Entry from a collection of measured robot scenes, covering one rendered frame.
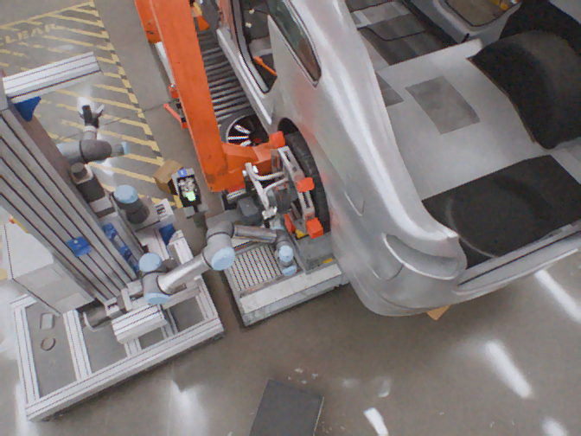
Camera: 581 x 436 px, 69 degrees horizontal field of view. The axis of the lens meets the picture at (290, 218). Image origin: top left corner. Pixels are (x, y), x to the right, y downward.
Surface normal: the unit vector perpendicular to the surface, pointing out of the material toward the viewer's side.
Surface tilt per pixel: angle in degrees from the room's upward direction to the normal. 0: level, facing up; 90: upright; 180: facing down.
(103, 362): 0
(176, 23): 90
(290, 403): 0
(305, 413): 0
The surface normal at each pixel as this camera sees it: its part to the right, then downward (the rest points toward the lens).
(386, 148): -0.22, -0.27
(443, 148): 0.13, -0.22
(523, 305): -0.03, -0.55
